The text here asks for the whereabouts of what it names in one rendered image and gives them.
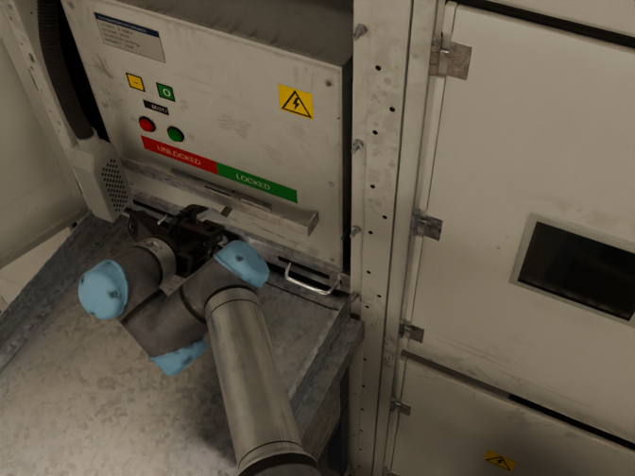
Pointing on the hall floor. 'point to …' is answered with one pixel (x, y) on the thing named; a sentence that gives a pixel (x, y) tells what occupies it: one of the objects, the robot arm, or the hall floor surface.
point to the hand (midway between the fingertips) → (212, 215)
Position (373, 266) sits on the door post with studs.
